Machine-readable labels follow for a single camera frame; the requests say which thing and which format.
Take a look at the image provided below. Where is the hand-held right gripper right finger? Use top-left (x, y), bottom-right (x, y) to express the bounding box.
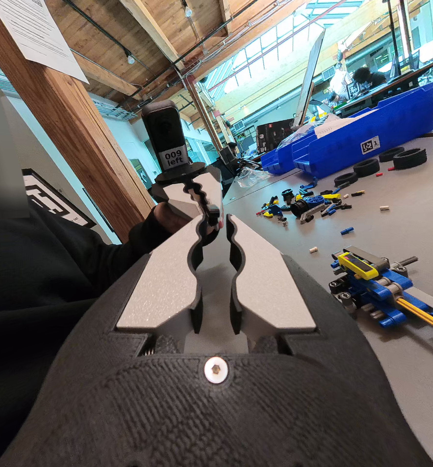
top-left (226, 215), bottom-right (318, 352)

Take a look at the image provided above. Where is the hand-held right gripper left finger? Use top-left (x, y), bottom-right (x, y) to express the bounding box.
top-left (115, 215), bottom-right (206, 352)

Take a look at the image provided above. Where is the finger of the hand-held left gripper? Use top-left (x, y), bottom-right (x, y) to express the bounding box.
top-left (163, 182), bottom-right (207, 221)
top-left (192, 172), bottom-right (224, 227)

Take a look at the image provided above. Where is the black lego wheel hub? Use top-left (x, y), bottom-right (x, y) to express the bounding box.
top-left (290, 200), bottom-right (312, 219)

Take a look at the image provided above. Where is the grey bent lego liftarm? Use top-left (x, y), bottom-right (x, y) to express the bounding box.
top-left (300, 204), bottom-right (330, 224)

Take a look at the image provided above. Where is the partly built lego car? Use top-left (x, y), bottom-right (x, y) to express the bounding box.
top-left (327, 245), bottom-right (433, 337)

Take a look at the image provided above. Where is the person's left hand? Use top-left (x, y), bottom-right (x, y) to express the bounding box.
top-left (152, 202), bottom-right (202, 236)

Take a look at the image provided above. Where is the slim wooden column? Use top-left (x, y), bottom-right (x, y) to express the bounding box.
top-left (185, 77), bottom-right (222, 150)

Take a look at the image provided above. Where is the blue plastic storage bin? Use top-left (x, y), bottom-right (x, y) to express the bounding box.
top-left (260, 140), bottom-right (313, 176)

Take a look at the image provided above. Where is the black cardboard box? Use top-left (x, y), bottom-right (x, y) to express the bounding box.
top-left (256, 118), bottom-right (295, 154)

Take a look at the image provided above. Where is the thick wooden column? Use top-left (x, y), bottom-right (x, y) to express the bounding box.
top-left (0, 0), bottom-right (155, 243)

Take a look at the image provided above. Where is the printed clear plastic bag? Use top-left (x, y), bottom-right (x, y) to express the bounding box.
top-left (280, 113), bottom-right (352, 146)

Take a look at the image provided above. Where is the person's black clothing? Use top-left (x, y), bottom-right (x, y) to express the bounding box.
top-left (0, 204), bottom-right (129, 457)

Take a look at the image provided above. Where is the black white marker poster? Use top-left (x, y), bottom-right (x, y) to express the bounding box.
top-left (21, 168), bottom-right (97, 229)

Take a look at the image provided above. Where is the leaning grey board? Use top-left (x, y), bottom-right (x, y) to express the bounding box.
top-left (292, 28), bottom-right (327, 129)

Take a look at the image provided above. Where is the white paper sheet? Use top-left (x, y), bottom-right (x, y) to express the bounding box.
top-left (0, 0), bottom-right (90, 84)

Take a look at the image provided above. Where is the blue storage bin white label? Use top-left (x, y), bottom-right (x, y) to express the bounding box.
top-left (291, 81), bottom-right (433, 179)

